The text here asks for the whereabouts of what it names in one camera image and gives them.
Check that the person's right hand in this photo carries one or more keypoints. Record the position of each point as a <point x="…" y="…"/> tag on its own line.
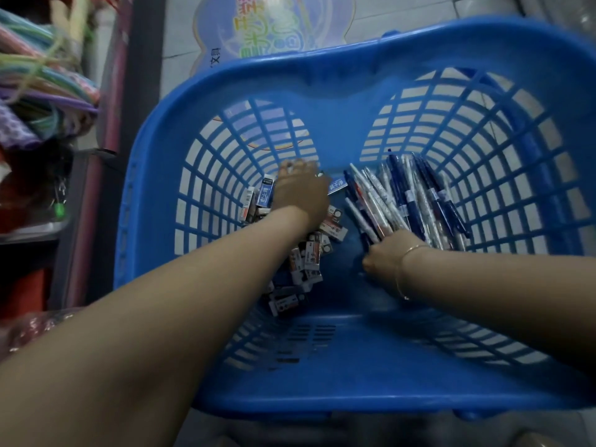
<point x="391" y="256"/>

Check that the person's left hand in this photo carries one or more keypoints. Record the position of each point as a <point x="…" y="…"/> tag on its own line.
<point x="300" y="193"/>

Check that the person's left fingers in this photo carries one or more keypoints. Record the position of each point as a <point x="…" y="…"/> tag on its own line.
<point x="298" y="166"/>

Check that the person's right fingers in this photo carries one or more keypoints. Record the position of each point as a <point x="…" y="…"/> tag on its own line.
<point x="372" y="263"/>

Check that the person's left forearm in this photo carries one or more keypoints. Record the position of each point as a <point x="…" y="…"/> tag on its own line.
<point x="163" y="321"/>

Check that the person's right forearm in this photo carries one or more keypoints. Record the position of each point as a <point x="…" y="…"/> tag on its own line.
<point x="503" y="293"/>

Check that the pile of small eraser boxes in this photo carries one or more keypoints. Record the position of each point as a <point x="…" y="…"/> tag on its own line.
<point x="305" y="263"/>

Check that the blue plastic shopping basket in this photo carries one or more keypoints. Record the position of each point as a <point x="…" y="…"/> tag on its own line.
<point x="344" y="111"/>

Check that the pile of blue white pens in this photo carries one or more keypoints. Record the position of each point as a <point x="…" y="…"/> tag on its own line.
<point x="414" y="200"/>

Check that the pink metal shelf upright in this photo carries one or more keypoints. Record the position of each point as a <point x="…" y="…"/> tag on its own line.
<point x="105" y="134"/>

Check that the bundle of colourful plastic tubes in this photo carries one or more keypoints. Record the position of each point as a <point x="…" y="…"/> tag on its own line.
<point x="42" y="83"/>

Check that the pink patterned plastic bag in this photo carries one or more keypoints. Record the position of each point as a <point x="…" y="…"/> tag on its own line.
<point x="32" y="330"/>

